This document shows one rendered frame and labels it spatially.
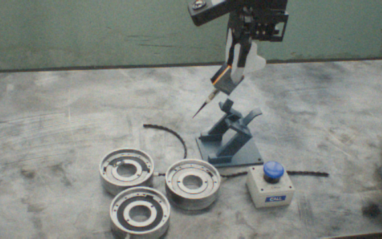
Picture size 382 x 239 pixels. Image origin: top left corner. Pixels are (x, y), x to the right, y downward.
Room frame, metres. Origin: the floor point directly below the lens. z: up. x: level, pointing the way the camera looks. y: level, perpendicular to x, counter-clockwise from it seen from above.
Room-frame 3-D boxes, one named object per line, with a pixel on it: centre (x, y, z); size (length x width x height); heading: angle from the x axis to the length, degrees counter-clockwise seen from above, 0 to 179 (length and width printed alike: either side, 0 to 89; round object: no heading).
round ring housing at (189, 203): (0.60, -0.01, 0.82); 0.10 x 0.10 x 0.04
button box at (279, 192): (0.62, -0.17, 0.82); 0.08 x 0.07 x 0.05; 104
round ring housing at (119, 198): (0.51, 0.07, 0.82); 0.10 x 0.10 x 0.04
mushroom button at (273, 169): (0.62, -0.16, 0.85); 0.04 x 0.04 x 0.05
